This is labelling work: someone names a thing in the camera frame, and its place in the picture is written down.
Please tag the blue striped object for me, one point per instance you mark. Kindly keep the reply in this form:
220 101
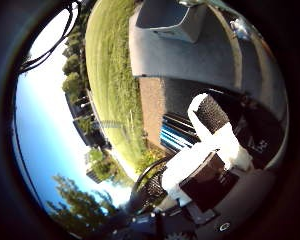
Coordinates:
176 136

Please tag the distant building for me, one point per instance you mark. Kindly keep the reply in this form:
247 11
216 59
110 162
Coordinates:
86 126

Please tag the grey fabric storage container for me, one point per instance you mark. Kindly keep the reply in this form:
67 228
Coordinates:
176 23

